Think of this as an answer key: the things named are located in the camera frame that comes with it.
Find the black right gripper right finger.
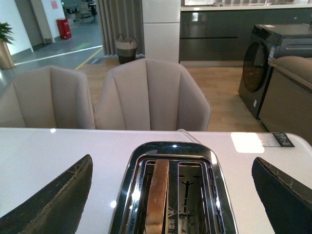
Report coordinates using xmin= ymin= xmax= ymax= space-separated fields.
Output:
xmin=252 ymin=157 xmax=312 ymax=234

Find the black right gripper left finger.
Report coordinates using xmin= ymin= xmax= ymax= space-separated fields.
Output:
xmin=0 ymin=155 xmax=93 ymax=234

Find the brown bread slice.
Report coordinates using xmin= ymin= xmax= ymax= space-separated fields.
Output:
xmin=145 ymin=159 xmax=169 ymax=234

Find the black label sticker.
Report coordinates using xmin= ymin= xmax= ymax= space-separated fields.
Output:
xmin=272 ymin=132 xmax=294 ymax=147

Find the white chrome toaster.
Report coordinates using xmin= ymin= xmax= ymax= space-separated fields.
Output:
xmin=110 ymin=142 xmax=238 ymax=234

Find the beige sofa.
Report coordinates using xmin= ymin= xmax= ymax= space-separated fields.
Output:
xmin=259 ymin=56 xmax=312 ymax=143

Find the beige left chair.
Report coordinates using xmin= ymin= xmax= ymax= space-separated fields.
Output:
xmin=0 ymin=66 xmax=95 ymax=129

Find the beige chair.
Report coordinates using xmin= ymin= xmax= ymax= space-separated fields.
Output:
xmin=95 ymin=58 xmax=212 ymax=132
xmin=0 ymin=66 xmax=95 ymax=129

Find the beige right chair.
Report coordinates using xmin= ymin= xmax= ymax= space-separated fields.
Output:
xmin=95 ymin=58 xmax=212 ymax=132

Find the gold plant pot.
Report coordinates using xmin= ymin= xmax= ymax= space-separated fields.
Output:
xmin=0 ymin=40 xmax=15 ymax=70

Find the dark grey washing machine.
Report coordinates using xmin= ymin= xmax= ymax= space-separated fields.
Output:
xmin=238 ymin=24 xmax=312 ymax=119

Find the woven laundry basket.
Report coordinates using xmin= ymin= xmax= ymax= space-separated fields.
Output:
xmin=116 ymin=34 xmax=137 ymax=64

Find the grey kitchen counter cabinet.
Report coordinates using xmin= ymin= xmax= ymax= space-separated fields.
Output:
xmin=179 ymin=4 xmax=312 ymax=65

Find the green potted plant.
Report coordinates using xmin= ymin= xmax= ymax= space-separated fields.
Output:
xmin=0 ymin=22 xmax=14 ymax=44

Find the grey curtain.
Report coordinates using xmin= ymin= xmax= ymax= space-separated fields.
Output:
xmin=97 ymin=0 xmax=145 ymax=56

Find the white pillar cabinet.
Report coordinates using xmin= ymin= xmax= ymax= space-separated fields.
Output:
xmin=142 ymin=0 xmax=181 ymax=63

